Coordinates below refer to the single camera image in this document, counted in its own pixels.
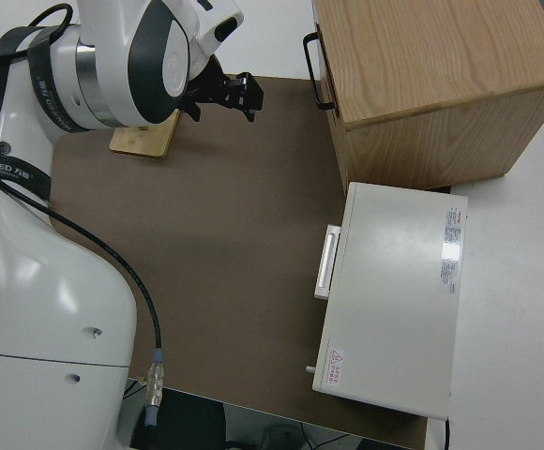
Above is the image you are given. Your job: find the brown table mat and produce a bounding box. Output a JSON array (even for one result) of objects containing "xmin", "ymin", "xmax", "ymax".
[{"xmin": 0, "ymin": 58, "xmax": 431, "ymax": 450}]

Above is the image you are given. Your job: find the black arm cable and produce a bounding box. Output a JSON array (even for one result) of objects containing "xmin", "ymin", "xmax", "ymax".
[{"xmin": 0, "ymin": 2, "xmax": 164, "ymax": 428}]

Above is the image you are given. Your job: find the black toaster power cord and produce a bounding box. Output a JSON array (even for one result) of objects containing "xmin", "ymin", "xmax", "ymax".
[{"xmin": 439, "ymin": 415, "xmax": 453, "ymax": 450}]

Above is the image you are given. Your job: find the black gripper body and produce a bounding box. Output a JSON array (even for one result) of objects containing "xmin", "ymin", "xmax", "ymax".
[{"xmin": 189, "ymin": 56, "xmax": 244, "ymax": 108}]

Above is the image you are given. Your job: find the white toaster oven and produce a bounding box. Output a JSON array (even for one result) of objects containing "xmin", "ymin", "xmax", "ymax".
[{"xmin": 311, "ymin": 181, "xmax": 469, "ymax": 421}]

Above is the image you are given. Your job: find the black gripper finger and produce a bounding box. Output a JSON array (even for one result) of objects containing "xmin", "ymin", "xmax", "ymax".
[
  {"xmin": 185, "ymin": 97, "xmax": 204, "ymax": 123},
  {"xmin": 237, "ymin": 71, "xmax": 264, "ymax": 124}
]

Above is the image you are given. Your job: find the wooden cabinet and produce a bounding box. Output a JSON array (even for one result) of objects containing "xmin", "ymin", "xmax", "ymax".
[{"xmin": 312, "ymin": 0, "xmax": 544, "ymax": 191}]

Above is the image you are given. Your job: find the wooden mug tree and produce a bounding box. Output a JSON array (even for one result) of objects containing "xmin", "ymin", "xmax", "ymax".
[{"xmin": 109, "ymin": 110, "xmax": 181, "ymax": 159}]

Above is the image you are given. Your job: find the black cabinet handle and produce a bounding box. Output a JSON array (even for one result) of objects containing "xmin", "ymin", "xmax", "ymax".
[{"xmin": 302, "ymin": 32, "xmax": 338, "ymax": 111}]

